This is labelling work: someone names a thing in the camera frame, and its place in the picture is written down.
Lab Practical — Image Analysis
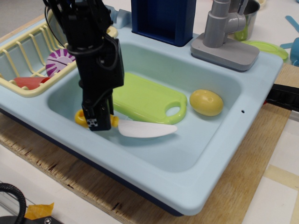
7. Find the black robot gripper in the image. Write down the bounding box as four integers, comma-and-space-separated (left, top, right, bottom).
67, 35, 124, 131

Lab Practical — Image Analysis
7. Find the yellow handled white toy knife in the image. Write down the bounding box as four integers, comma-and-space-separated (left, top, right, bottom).
74, 109, 178, 139

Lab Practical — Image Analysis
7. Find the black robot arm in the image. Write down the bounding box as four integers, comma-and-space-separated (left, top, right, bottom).
44, 0, 124, 131

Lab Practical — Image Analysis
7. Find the green plastic cutting board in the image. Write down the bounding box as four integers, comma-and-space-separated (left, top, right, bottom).
113, 72, 187, 125

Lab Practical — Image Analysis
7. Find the wooden board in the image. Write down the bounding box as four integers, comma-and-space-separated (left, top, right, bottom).
0, 11, 299, 224

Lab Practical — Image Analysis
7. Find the purple white toy plate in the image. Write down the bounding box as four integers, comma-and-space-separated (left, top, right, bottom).
45, 49, 75, 77

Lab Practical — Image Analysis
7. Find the red toy piece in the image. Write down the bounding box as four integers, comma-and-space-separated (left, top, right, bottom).
12, 77, 50, 90

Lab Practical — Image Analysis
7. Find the light blue toy sink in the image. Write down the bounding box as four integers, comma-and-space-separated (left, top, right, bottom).
0, 25, 283, 216

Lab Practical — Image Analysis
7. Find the cream plastic dish rack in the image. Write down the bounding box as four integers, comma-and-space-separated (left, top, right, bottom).
0, 9, 119, 98

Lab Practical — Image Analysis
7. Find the yellow toy potato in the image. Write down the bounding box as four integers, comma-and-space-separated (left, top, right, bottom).
189, 89, 224, 117

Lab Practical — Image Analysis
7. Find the dark blue plastic box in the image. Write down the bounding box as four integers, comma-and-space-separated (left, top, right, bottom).
131, 0, 196, 47

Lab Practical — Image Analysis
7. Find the grey toy faucet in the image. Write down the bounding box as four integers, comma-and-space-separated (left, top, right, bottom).
190, 0, 259, 72

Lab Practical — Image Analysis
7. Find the yellow tape piece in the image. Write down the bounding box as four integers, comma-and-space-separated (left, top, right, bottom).
24, 203, 54, 220

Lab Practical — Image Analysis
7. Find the green translucent plate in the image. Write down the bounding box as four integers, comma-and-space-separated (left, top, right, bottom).
242, 41, 289, 61

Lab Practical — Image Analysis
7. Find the steel pot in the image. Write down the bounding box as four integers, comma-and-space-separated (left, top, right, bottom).
228, 0, 260, 41

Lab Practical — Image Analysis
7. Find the black clamp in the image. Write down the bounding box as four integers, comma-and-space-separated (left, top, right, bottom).
264, 84, 299, 112

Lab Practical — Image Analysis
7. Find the blue plastic utensil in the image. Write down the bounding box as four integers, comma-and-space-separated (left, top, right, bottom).
285, 15, 299, 32

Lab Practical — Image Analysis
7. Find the black cable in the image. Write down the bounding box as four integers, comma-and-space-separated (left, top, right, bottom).
0, 182, 26, 224

